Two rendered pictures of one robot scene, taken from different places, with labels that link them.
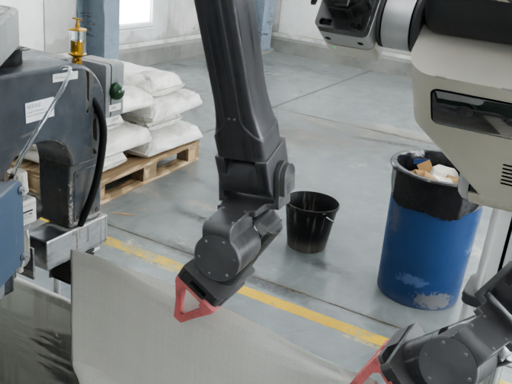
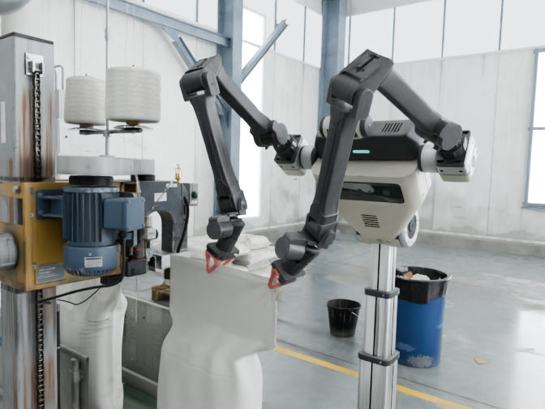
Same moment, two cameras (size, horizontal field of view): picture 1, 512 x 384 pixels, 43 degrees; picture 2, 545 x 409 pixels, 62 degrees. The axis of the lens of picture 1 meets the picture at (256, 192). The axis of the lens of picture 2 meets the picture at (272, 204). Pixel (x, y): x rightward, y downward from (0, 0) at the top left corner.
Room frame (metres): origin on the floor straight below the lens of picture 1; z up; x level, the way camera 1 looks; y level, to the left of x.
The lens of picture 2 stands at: (-0.65, -0.38, 1.40)
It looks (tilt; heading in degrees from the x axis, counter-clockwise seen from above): 5 degrees down; 10
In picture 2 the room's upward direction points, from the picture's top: 2 degrees clockwise
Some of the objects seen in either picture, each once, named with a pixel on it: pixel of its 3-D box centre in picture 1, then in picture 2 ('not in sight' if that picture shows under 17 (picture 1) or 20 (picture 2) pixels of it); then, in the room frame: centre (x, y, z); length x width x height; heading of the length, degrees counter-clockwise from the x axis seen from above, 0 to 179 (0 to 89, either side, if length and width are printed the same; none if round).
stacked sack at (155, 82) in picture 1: (130, 77); (238, 240); (4.40, 0.93, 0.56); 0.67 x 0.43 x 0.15; 64
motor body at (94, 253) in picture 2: not in sight; (92, 230); (0.54, 0.37, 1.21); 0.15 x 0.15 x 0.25
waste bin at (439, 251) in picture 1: (430, 229); (414, 315); (2.87, -0.84, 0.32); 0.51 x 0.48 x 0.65; 154
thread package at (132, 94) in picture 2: not in sight; (133, 96); (0.68, 0.31, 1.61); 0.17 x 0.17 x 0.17
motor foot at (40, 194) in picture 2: not in sight; (63, 204); (0.55, 0.46, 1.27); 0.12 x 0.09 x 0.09; 154
